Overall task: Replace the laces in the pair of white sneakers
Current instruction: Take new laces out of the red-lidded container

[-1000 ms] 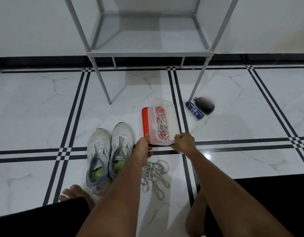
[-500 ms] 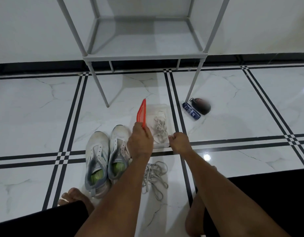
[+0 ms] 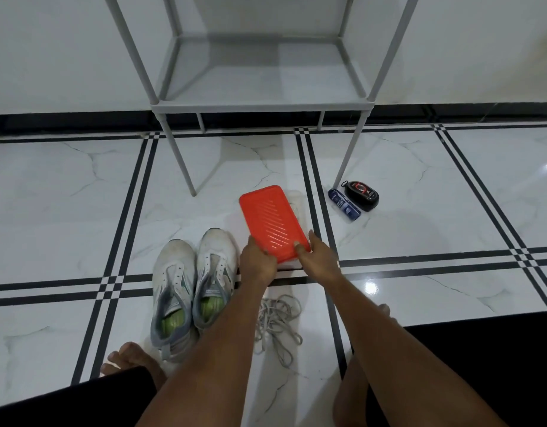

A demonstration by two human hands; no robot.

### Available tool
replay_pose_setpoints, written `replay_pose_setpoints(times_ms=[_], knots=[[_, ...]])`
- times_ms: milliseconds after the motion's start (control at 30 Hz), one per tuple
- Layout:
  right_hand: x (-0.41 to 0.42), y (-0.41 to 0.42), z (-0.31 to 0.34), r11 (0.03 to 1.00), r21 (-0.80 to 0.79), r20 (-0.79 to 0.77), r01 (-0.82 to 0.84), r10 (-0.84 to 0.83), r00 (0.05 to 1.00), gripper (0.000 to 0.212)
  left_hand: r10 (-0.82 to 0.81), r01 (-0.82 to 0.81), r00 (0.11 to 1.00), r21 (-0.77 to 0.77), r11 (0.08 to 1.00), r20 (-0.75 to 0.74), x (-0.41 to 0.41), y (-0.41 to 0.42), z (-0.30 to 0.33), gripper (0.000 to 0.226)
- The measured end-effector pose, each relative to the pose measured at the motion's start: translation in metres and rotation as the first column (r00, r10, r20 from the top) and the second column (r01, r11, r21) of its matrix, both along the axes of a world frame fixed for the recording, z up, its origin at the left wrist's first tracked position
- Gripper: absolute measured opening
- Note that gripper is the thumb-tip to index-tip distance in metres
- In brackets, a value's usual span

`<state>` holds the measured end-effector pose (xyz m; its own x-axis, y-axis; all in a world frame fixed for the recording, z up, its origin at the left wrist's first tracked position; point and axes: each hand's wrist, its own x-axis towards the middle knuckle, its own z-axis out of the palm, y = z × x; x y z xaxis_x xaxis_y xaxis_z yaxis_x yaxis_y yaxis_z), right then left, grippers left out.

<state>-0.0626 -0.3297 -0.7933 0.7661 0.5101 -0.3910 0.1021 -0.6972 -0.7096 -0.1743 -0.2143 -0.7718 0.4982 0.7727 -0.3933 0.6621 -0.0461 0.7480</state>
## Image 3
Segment person's right hand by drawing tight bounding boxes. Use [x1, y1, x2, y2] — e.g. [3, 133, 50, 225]
[293, 230, 342, 286]

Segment person's left hand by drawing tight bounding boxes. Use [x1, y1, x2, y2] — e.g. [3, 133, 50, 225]
[239, 235, 279, 288]

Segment white grey sneaker shoe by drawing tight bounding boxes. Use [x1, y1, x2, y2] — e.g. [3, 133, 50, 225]
[192, 227, 239, 334]
[150, 238, 199, 364]

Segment clear container with red lid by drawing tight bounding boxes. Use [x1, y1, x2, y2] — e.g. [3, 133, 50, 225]
[238, 185, 313, 265]

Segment grey white shoelace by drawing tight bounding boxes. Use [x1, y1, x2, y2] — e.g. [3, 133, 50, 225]
[253, 294, 304, 369]

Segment person's right forearm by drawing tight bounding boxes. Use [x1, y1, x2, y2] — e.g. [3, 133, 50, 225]
[322, 275, 510, 427]

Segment person's left forearm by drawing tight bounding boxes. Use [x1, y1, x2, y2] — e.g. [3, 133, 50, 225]
[135, 279, 274, 427]

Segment person's right foot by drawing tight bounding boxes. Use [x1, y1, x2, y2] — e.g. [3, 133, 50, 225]
[375, 303, 402, 328]

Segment person's foot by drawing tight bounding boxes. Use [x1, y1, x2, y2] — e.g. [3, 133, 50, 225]
[99, 342, 168, 390]
[375, 303, 402, 328]

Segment person's right leg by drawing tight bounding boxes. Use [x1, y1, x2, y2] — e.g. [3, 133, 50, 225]
[333, 354, 370, 427]

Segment person's left foot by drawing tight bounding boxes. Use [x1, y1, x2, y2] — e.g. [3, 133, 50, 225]
[99, 342, 168, 390]

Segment grey metal shelf rack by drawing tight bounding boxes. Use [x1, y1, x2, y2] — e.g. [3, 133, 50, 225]
[102, 0, 422, 197]

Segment black oval polish bottle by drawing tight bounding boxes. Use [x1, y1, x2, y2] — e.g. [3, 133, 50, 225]
[340, 180, 381, 213]

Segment black shorts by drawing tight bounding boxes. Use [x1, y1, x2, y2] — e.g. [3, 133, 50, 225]
[0, 308, 547, 427]

